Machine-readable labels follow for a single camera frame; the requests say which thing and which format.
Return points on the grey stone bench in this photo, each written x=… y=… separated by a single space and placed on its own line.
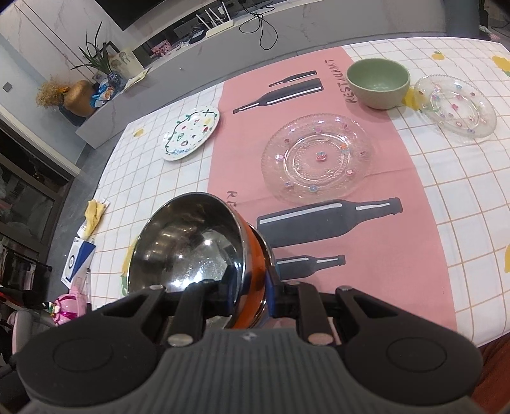
x=167 y=83

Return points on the dried yellow flower bunch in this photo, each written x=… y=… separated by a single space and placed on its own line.
x=50 y=91

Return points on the green ceramic bowl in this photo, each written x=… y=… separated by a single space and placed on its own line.
x=378 y=99

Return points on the open booklet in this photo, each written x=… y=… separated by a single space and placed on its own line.
x=137 y=77

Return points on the dark glass cabinet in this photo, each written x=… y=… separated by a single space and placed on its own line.
x=28 y=191

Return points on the pink bottle-print placemat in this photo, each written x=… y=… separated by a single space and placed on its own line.
x=398 y=246

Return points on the golden vase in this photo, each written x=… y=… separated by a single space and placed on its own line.
x=79 y=99

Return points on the large clear glass plate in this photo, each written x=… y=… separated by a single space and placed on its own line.
x=318 y=175

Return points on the yellow cloth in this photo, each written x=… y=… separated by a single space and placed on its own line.
x=93 y=215

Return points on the white checkered lemon tablecloth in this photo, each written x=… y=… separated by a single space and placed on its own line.
x=470 y=191

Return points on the small black device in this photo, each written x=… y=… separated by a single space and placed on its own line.
x=196 y=38

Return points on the white illustrated card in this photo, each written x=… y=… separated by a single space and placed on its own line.
x=125 y=61

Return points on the white router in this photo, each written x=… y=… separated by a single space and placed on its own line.
x=217 y=28

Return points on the grey wall switch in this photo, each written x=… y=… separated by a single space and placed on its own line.
x=6 y=86

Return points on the blue and white box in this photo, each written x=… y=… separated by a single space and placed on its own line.
x=77 y=258

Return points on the blue snack packet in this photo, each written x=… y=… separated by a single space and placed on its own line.
x=101 y=95

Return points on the green plant in blue vase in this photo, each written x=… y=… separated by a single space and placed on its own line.
x=115 y=79

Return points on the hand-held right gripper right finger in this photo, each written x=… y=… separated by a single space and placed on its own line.
x=273 y=296

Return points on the black television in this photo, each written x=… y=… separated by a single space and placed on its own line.
x=179 y=10

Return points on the pink toy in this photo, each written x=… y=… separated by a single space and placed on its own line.
x=67 y=308

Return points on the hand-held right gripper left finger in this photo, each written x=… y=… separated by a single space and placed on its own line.
x=195 y=302

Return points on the pink floral box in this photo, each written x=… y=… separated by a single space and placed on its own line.
x=161 y=47

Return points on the white painted ceramic plate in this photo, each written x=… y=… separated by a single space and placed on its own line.
x=191 y=135

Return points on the steel bowl with orange outside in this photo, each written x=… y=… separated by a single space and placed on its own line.
x=187 y=239

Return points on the small clear glass plate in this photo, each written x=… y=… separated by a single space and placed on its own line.
x=454 y=119

